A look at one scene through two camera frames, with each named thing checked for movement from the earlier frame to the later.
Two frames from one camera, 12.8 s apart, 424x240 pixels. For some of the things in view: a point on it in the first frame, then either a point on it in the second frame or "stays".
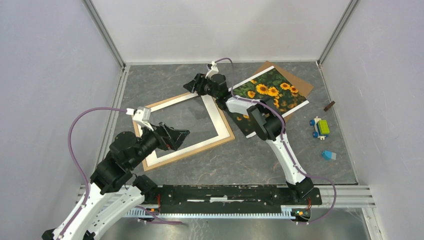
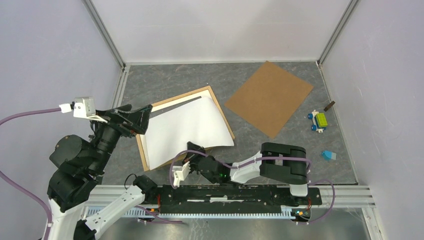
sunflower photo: (270, 87) → (201, 122)
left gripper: (165, 134) → (138, 119)
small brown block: (329, 106) stays
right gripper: (196, 84) → (191, 146)
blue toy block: (328, 155) stays
